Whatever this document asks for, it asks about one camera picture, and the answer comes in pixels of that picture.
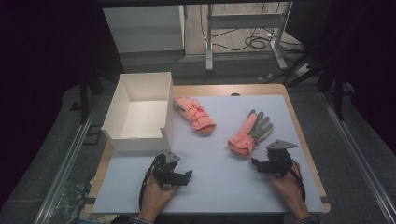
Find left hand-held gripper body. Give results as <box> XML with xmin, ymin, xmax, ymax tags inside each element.
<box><xmin>151</xmin><ymin>150</ymin><xmax>187</xmax><ymax>189</ymax></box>

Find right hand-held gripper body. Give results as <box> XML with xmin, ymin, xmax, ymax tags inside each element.
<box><xmin>262</xmin><ymin>139</ymin><xmax>298</xmax><ymax>179</ymax></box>

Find pink and grey winter glove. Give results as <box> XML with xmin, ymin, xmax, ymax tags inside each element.
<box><xmin>173</xmin><ymin>95</ymin><xmax>218</xmax><ymax>134</ymax></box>
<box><xmin>227</xmin><ymin>108</ymin><xmax>275</xmax><ymax>158</ymax></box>

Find white cardboard box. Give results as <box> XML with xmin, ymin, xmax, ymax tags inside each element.
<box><xmin>101</xmin><ymin>72</ymin><xmax>176</xmax><ymax>153</ymax></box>

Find person's right hand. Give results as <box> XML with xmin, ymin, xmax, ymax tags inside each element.
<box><xmin>268</xmin><ymin>161</ymin><xmax>311</xmax><ymax>221</ymax></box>

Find person's left hand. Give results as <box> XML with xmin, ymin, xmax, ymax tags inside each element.
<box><xmin>138</xmin><ymin>175</ymin><xmax>179</xmax><ymax>222</ymax></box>

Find light blue table mat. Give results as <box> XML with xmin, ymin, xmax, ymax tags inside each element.
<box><xmin>92</xmin><ymin>94</ymin><xmax>325</xmax><ymax>215</ymax></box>

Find black stand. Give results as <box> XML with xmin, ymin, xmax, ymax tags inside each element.
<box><xmin>69</xmin><ymin>72</ymin><xmax>105</xmax><ymax>125</ymax></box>
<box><xmin>317</xmin><ymin>55</ymin><xmax>357</xmax><ymax>121</ymax></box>

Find white power strip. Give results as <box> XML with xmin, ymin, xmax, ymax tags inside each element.
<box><xmin>293</xmin><ymin>63</ymin><xmax>311</xmax><ymax>77</ymax></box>

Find clear plastic bag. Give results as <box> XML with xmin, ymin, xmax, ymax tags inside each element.
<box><xmin>55</xmin><ymin>181</ymin><xmax>95</xmax><ymax>224</ymax></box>

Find white cabinet panel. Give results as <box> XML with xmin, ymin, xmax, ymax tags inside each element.
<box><xmin>102</xmin><ymin>4</ymin><xmax>186</xmax><ymax>54</ymax></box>

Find dark curtain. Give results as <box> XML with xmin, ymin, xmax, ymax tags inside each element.
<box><xmin>0</xmin><ymin>0</ymin><xmax>123</xmax><ymax>208</ymax></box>
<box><xmin>285</xmin><ymin>0</ymin><xmax>396</xmax><ymax>153</ymax></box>

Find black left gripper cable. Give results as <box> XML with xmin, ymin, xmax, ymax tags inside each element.
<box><xmin>138</xmin><ymin>155</ymin><xmax>161</xmax><ymax>211</ymax></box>

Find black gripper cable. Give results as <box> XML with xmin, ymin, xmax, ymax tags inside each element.
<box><xmin>290</xmin><ymin>158</ymin><xmax>307</xmax><ymax>203</ymax></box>
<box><xmin>138</xmin><ymin>155</ymin><xmax>161</xmax><ymax>211</ymax></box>

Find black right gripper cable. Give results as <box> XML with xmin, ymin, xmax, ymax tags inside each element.
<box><xmin>290</xmin><ymin>158</ymin><xmax>307</xmax><ymax>203</ymax></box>

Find black floor bracket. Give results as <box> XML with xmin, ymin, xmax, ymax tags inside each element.
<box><xmin>81</xmin><ymin>123</ymin><xmax>104</xmax><ymax>147</ymax></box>

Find metal floor rail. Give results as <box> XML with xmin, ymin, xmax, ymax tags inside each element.
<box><xmin>319</xmin><ymin>91</ymin><xmax>396</xmax><ymax>224</ymax></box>
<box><xmin>33</xmin><ymin>94</ymin><xmax>101</xmax><ymax>224</ymax></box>

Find black cables on floor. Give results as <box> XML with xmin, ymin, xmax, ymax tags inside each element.
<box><xmin>200</xmin><ymin>4</ymin><xmax>304</xmax><ymax>54</ymax></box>

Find white metal desk frame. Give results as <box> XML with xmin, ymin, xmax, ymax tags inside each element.
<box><xmin>205</xmin><ymin>2</ymin><xmax>293</xmax><ymax>73</ymax></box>

